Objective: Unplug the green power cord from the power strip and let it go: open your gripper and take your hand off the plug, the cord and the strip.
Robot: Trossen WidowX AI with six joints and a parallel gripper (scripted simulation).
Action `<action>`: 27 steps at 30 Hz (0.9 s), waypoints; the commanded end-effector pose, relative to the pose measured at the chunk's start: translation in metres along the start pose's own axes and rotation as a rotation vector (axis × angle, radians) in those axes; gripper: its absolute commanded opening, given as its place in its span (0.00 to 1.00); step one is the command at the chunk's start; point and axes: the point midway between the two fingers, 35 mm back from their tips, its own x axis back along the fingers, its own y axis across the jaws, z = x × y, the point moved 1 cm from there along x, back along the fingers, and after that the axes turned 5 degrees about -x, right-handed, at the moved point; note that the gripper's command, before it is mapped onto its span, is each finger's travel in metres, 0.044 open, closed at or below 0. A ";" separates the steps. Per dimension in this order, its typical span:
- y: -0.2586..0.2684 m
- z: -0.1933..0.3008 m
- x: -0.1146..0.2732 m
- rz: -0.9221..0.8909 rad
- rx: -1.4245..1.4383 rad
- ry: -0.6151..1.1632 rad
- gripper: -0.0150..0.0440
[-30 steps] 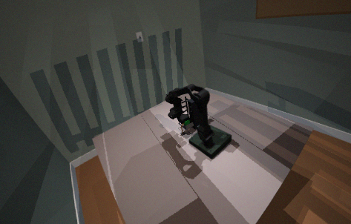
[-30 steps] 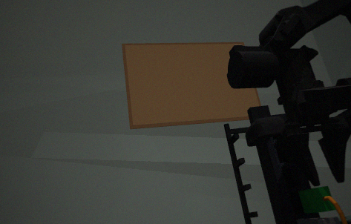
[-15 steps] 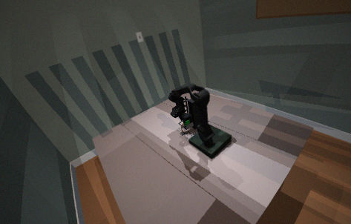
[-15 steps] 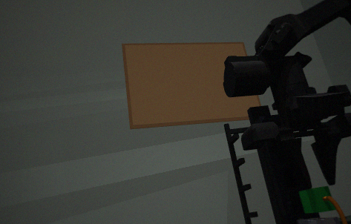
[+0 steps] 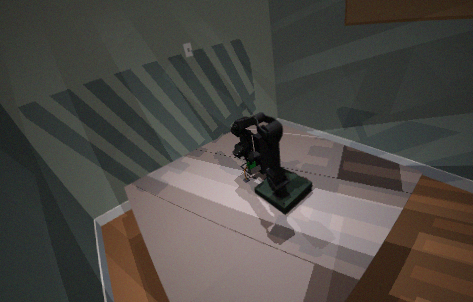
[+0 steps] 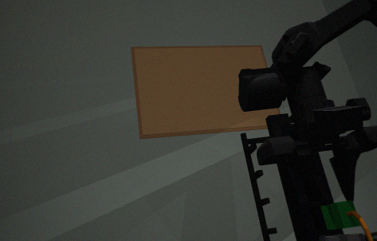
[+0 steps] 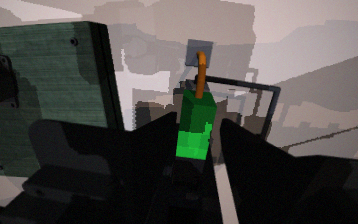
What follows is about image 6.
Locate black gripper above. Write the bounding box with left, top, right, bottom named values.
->
left=257, top=96, right=377, bottom=206

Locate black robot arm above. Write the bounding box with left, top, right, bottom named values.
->
left=238, top=0, right=377, bottom=136

